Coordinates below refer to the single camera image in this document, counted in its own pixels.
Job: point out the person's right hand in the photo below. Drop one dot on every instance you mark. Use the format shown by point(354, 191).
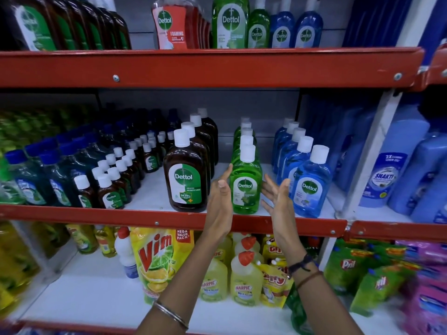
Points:
point(284, 219)

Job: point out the person's left hand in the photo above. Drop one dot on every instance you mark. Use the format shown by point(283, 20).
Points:
point(219, 212)

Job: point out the person's left thumb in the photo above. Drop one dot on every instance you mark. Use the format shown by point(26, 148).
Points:
point(218, 190)

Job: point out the person's right middle finger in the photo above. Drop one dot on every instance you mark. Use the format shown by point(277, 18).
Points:
point(266, 193)

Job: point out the person's right thumb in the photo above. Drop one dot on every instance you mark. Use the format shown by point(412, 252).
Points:
point(285, 189)

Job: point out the person's left forearm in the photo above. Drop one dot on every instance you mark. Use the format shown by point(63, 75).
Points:
point(181, 289)

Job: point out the person's right forearm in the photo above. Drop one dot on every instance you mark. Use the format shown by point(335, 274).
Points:
point(321, 303)

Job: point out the blue disinfectant bottle white cap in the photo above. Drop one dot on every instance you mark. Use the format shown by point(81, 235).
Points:
point(300, 153)
point(281, 122)
point(291, 139)
point(310, 188)
point(284, 130)

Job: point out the brown antiseptic bottle white cap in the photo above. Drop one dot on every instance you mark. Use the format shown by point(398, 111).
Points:
point(211, 123)
point(185, 177)
point(202, 146)
point(206, 130)

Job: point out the yellow cleaner bottle red cap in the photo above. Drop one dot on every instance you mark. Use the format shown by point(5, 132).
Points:
point(248, 245)
point(224, 251)
point(244, 282)
point(213, 282)

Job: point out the yellow red printed pouch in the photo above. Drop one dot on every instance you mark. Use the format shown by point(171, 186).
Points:
point(276, 286)
point(273, 251)

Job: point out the yellow dishwash refill pouch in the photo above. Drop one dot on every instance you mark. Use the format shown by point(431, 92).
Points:
point(160, 261)

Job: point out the green dishwash pouch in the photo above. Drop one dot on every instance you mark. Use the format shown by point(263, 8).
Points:
point(345, 266)
point(379, 287)

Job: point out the group of tiny brown bottles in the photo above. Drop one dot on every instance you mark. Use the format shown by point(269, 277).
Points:
point(118, 177)

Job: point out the cluster of dark bottles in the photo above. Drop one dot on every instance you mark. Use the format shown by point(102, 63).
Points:
point(139, 120)

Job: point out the white bottle red cap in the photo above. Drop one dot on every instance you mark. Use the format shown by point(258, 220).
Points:
point(125, 251)

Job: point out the red metal shelf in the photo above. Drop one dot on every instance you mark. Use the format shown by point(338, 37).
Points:
point(398, 230)
point(104, 216)
point(70, 326)
point(209, 68)
point(434, 69)

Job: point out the row of light blue jugs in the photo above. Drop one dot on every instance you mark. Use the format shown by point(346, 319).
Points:
point(401, 163)

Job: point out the yellow-green dishwash bottle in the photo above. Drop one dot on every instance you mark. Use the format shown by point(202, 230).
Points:
point(82, 238)
point(105, 242)

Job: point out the silver bangle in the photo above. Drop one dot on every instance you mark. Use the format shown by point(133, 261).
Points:
point(171, 313)

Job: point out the small blue liquid bottle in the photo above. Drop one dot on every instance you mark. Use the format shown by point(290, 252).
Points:
point(282, 31)
point(308, 29)

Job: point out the red hand wash refill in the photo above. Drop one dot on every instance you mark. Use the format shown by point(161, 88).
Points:
point(171, 26)
point(203, 29)

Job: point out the small green liquid bottle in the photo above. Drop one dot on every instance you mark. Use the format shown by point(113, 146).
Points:
point(258, 29)

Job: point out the group of blue-capped teal bottles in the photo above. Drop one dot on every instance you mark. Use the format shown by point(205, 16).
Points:
point(52, 170)

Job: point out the large green liquid bottle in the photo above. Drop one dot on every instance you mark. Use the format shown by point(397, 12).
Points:
point(229, 22)

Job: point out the pile of pink pouches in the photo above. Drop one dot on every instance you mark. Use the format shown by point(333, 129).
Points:
point(426, 293)

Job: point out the row of dark blue containers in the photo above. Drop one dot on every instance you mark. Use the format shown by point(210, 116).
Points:
point(377, 20)

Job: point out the group of large yellow bottles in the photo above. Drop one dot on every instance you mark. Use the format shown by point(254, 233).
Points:
point(21, 261)

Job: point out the row of tall brown bottles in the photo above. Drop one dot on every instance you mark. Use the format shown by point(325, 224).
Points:
point(63, 24)

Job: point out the white shelf upright post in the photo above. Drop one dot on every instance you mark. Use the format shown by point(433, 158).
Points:
point(373, 143)

